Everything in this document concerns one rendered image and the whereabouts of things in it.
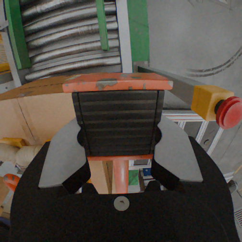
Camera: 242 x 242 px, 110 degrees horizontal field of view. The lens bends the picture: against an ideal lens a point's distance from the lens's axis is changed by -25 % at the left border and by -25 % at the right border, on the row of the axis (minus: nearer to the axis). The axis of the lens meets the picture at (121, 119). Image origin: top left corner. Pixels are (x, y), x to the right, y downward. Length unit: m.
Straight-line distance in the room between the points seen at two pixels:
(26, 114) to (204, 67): 1.55
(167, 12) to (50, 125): 1.31
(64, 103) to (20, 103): 0.13
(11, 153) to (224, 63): 1.86
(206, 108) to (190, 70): 1.16
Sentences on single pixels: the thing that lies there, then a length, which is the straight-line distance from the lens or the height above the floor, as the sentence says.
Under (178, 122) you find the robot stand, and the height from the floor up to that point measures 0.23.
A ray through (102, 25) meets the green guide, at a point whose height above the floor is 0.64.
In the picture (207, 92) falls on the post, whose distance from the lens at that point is 0.28.
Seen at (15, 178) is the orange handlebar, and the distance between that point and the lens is 0.33.
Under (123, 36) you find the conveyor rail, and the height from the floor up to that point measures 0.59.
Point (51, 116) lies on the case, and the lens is 0.32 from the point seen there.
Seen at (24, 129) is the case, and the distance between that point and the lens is 0.40.
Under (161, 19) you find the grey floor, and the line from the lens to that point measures 1.32.
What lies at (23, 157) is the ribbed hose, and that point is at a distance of 0.32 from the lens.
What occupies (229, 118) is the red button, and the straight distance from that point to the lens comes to 0.27.
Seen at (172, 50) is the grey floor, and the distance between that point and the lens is 1.31.
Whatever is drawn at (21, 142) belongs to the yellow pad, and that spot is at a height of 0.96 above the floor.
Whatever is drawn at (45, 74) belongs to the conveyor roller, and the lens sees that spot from 0.77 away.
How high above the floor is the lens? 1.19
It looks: 61 degrees down
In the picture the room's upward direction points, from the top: 177 degrees clockwise
